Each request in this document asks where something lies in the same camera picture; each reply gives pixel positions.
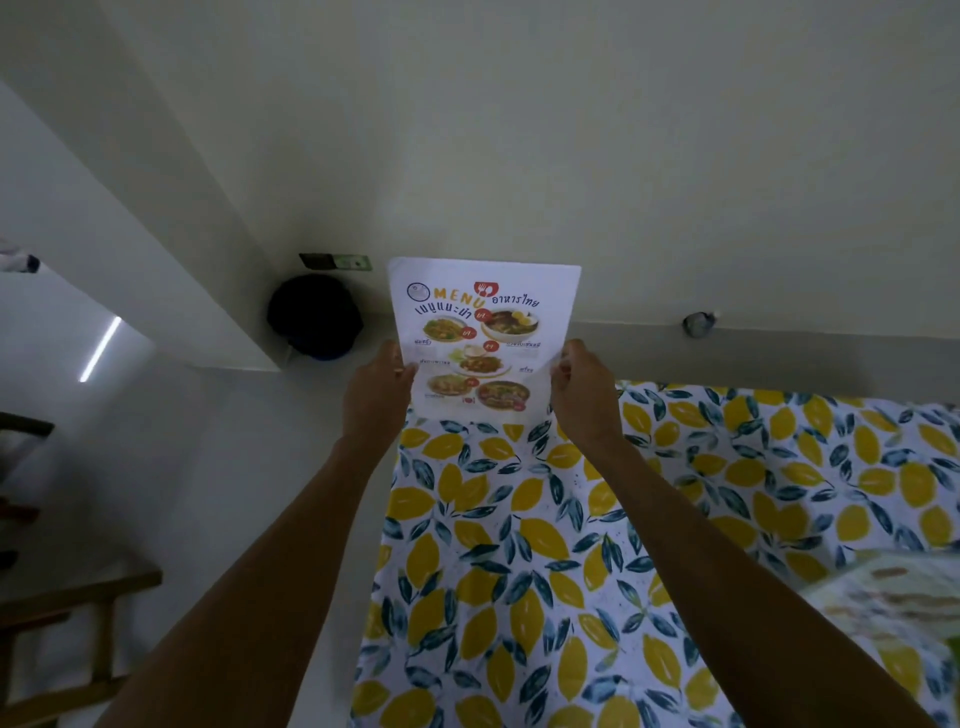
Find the person's left thumb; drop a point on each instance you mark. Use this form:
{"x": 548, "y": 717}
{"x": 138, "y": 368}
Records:
{"x": 402, "y": 361}

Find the dark wooden chair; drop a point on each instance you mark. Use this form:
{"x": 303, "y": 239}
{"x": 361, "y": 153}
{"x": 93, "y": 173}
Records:
{"x": 22, "y": 427}

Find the white and black object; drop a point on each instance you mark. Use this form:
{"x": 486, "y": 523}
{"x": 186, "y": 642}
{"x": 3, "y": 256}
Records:
{"x": 19, "y": 259}

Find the person's left hand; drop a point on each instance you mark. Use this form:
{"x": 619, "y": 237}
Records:
{"x": 373, "y": 401}

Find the black round bag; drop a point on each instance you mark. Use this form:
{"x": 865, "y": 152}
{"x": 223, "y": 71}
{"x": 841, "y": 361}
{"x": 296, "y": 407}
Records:
{"x": 315, "y": 316}

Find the white light strip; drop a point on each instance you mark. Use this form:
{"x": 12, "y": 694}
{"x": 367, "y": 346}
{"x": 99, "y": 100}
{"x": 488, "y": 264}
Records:
{"x": 100, "y": 349}

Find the person's right forearm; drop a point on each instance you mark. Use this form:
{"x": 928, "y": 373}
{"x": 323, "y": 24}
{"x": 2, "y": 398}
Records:
{"x": 739, "y": 592}

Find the lemon print tablecloth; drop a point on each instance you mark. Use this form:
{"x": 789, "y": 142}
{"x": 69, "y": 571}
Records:
{"x": 525, "y": 570}

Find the white printed menu sheet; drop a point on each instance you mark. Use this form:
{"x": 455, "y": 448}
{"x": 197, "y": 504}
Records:
{"x": 484, "y": 330}

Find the pile of printed sheets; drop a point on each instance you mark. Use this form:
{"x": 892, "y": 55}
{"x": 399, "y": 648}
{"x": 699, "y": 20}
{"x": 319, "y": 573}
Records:
{"x": 892, "y": 607}

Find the person's left forearm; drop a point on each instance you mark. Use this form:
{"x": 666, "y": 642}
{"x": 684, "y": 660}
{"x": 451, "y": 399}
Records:
{"x": 259, "y": 585}

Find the small grey wall fitting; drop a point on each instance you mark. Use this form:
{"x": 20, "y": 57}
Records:
{"x": 699, "y": 323}

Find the green wall socket plate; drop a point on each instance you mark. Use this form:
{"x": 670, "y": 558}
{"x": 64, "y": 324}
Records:
{"x": 337, "y": 262}

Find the person's right hand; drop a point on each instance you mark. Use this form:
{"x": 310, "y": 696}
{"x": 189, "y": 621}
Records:
{"x": 590, "y": 401}

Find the person's right thumb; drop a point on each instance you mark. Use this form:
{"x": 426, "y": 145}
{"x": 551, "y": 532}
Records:
{"x": 565, "y": 363}

